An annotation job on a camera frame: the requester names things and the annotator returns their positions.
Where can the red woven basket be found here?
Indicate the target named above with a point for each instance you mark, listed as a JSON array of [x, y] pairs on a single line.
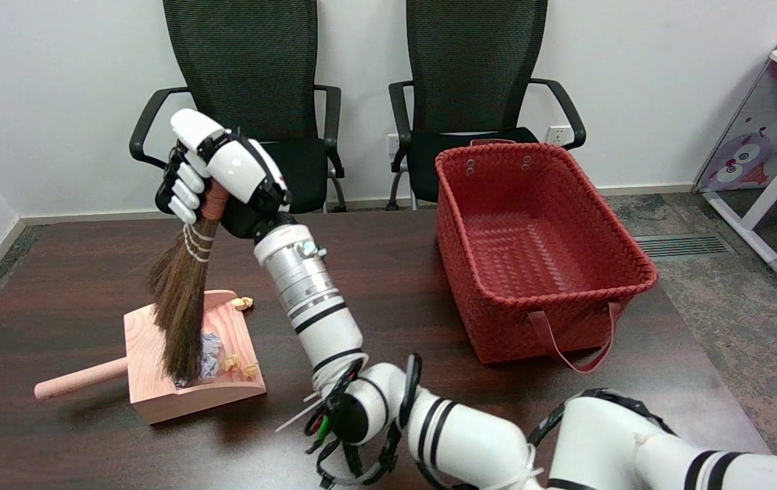
[[531, 238]]

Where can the white wall socket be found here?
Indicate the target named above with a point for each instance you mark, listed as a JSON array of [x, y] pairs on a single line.
[[555, 135], [393, 144]]

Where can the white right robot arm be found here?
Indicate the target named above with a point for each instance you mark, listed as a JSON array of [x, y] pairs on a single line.
[[307, 286]]

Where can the brown straw hand broom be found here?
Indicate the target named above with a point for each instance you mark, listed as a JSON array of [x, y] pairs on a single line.
[[181, 306]]

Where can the black mesh office chair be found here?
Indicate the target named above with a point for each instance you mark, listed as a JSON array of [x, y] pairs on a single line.
[[470, 68], [245, 68]]

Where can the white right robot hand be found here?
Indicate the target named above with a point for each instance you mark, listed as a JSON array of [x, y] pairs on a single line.
[[242, 170]]

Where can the pink cartoon shelf unit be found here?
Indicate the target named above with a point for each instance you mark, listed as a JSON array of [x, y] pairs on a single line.
[[742, 156]]

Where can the wooden dustpan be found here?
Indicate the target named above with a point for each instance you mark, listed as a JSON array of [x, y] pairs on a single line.
[[157, 401]]

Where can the small brown paper ball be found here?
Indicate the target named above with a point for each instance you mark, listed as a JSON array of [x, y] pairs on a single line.
[[242, 303], [228, 363], [250, 369]]

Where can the floor vent grille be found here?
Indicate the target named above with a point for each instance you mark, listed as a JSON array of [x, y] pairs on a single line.
[[684, 246]]

